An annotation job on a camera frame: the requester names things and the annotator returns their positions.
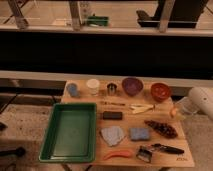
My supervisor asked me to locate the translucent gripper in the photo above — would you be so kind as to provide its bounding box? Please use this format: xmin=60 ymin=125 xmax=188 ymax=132
xmin=174 ymin=97 xmax=198 ymax=120

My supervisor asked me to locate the yellow red apple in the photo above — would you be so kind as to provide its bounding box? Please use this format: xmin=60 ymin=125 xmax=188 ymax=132
xmin=169 ymin=107 xmax=176 ymax=118

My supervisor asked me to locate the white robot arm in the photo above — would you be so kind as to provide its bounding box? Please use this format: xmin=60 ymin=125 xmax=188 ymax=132
xmin=175 ymin=87 xmax=213 ymax=121

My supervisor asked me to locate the red brown bowl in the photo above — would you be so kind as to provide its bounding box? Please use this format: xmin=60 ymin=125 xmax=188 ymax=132
xmin=151 ymin=83 xmax=171 ymax=102

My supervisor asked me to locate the dark grape bunch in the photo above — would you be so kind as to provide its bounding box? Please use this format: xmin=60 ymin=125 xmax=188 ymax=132
xmin=144 ymin=120 xmax=178 ymax=139

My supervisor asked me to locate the wooden table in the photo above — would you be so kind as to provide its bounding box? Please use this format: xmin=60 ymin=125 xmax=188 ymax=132
xmin=61 ymin=80 xmax=194 ymax=168

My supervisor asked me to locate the purple bowl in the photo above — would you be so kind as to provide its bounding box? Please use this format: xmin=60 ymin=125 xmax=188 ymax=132
xmin=122 ymin=77 xmax=143 ymax=96

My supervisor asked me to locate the blue sponge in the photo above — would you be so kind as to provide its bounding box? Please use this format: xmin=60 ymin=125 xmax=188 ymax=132
xmin=130 ymin=128 xmax=150 ymax=141

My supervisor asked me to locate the small metal cup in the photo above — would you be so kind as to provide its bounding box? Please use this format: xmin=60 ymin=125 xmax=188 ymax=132
xmin=107 ymin=83 xmax=117 ymax=96

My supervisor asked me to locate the light blue cloth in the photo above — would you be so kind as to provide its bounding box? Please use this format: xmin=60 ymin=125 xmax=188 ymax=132
xmin=101 ymin=126 xmax=125 ymax=147

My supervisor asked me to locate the black rectangular block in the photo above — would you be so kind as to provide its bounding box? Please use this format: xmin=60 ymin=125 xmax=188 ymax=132
xmin=103 ymin=111 xmax=123 ymax=120

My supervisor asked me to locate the thin brown stick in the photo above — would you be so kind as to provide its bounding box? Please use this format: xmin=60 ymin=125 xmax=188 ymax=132
xmin=100 ymin=101 xmax=125 ymax=106

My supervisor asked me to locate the white cup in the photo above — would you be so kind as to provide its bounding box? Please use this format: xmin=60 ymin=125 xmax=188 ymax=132
xmin=86 ymin=79 xmax=100 ymax=95

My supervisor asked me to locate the blue cup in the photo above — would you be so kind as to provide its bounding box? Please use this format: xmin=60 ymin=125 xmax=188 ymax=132
xmin=66 ymin=83 xmax=79 ymax=97

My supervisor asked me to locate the green plastic tray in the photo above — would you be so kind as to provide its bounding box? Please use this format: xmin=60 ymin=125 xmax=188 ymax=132
xmin=39 ymin=103 xmax=97 ymax=163

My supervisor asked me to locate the green box on shelf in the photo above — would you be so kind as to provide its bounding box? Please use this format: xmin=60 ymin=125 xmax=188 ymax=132
xmin=86 ymin=16 xmax=109 ymax=26

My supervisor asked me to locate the black handled peeler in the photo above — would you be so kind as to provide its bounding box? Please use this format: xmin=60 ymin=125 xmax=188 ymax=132
xmin=136 ymin=143 xmax=185 ymax=163

